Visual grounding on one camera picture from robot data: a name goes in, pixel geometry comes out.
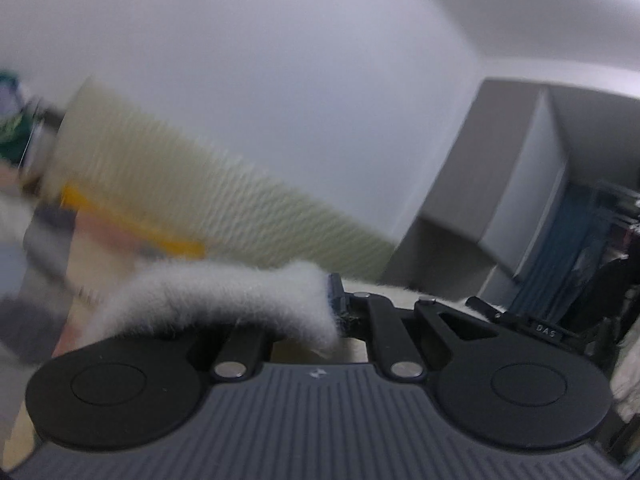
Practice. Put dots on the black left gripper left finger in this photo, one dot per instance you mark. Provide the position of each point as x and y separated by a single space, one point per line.
129 391

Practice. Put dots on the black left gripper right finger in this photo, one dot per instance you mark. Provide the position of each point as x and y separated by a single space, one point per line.
499 386

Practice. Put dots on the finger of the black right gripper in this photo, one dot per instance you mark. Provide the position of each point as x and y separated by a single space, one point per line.
529 325

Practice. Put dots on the white fluffy fleece garment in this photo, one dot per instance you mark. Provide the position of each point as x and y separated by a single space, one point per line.
291 301

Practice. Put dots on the blue hanging clothes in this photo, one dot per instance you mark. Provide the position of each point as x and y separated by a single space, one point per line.
568 257

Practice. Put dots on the patchwork checkered duvet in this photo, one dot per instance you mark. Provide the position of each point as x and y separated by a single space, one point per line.
57 265

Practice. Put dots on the cream quilted headboard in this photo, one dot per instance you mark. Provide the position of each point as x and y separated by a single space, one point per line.
114 157

